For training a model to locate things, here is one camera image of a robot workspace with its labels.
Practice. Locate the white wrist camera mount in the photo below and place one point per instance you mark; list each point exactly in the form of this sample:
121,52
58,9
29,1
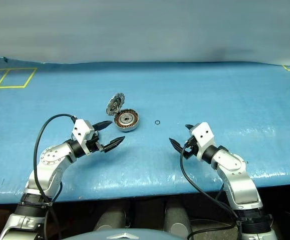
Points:
203,135
82,130

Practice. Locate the silver toothed gear disc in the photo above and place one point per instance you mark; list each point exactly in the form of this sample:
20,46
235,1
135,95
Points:
114,102

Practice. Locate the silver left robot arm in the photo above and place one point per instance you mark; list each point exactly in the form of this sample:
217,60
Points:
49,160

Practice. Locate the small dark table-edge clip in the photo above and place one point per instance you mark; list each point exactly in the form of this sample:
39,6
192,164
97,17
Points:
5,59

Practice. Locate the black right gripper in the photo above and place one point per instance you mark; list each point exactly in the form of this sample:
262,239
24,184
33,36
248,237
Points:
191,150

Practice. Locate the blue table cover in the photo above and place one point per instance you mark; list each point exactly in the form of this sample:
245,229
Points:
184,95

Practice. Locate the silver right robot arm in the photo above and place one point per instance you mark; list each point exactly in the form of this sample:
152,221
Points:
240,180

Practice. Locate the silver motor stator housing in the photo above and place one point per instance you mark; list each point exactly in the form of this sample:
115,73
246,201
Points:
126,118

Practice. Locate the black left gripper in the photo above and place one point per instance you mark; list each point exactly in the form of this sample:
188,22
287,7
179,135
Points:
93,146

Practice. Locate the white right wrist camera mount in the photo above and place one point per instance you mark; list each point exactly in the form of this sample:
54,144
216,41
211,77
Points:
203,135

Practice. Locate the grey rounded cylinder shape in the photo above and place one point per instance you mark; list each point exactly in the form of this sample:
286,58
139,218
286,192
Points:
177,217
109,220

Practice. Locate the blue-grey robot torso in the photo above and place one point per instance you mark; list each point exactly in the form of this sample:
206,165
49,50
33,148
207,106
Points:
129,236

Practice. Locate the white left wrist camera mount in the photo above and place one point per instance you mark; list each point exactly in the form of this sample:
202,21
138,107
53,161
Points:
82,130

